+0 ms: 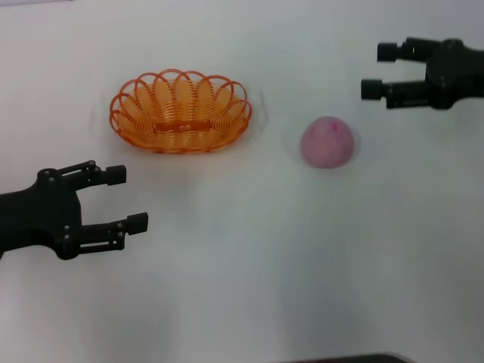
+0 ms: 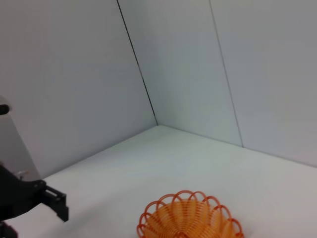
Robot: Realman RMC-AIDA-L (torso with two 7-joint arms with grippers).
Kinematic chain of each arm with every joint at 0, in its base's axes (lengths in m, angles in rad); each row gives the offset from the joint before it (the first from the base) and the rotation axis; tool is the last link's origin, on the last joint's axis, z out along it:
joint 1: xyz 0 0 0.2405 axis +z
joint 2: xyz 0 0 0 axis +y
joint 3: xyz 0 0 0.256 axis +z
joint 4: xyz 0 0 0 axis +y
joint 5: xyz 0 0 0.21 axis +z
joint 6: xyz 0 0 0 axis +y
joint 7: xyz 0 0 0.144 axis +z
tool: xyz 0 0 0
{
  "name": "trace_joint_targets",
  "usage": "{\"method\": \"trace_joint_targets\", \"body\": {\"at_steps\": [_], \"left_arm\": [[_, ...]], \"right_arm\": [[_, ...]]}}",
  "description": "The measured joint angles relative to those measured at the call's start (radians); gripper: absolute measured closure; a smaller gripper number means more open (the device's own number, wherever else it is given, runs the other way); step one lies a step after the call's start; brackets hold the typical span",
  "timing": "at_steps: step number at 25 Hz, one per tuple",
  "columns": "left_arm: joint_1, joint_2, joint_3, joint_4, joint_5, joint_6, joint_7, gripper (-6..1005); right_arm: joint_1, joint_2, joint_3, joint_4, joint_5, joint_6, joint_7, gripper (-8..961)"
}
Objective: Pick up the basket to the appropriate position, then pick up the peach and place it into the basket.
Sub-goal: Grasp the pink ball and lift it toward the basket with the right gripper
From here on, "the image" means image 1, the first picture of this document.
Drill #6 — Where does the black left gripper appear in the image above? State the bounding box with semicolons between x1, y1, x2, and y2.
0;159;150;261

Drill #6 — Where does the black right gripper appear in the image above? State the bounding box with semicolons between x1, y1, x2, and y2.
360;36;484;111

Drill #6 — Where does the pink peach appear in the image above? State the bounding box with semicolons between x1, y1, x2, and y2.
299;116;357;169

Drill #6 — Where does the orange wire basket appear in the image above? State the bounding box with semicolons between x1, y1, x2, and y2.
109;68;253;155

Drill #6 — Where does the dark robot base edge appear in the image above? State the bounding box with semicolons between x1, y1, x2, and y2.
290;352;411;363

